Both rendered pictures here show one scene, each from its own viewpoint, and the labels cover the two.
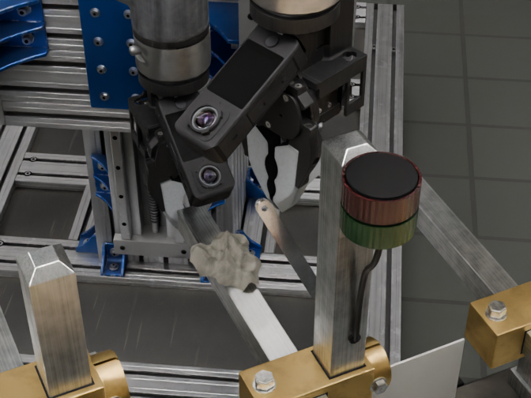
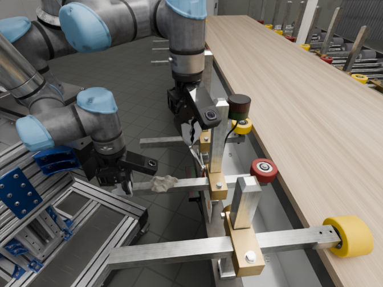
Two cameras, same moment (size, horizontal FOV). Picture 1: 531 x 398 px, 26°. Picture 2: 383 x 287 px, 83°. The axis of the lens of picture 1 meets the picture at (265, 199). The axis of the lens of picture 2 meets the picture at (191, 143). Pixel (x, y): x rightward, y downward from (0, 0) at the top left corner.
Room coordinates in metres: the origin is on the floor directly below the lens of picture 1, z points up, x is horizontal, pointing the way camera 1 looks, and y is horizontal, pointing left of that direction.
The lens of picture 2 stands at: (0.62, 0.43, 1.39)
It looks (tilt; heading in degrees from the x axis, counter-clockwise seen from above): 40 degrees down; 289
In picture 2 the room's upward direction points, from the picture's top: straight up
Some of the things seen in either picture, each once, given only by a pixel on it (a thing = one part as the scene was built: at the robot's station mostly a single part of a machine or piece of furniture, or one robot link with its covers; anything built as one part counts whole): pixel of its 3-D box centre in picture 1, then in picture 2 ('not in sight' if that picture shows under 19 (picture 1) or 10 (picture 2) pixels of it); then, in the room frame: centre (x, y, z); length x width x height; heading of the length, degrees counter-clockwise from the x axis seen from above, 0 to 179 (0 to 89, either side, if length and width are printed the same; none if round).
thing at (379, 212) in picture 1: (380, 187); (239, 102); (0.66, -0.09, 1.11); 0.06 x 0.06 x 0.02
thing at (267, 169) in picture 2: not in sight; (261, 177); (0.55, -0.09, 0.85); 0.08 x 0.08 x 0.11
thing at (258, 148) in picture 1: (282, 152); (182, 130); (0.79, -0.02, 1.04); 0.06 x 0.03 x 0.09; 135
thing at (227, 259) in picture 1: (225, 254); (163, 181); (0.84, 0.04, 0.87); 0.09 x 0.07 x 0.02; 25
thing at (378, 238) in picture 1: (378, 212); (237, 111); (0.66, -0.09, 1.09); 0.06 x 0.06 x 0.02
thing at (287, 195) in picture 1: (307, 167); (192, 127); (0.77, -0.04, 1.04); 0.06 x 0.03 x 0.09; 135
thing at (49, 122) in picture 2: not in sight; (52, 124); (1.03, 0.16, 1.12); 0.11 x 0.11 x 0.08; 52
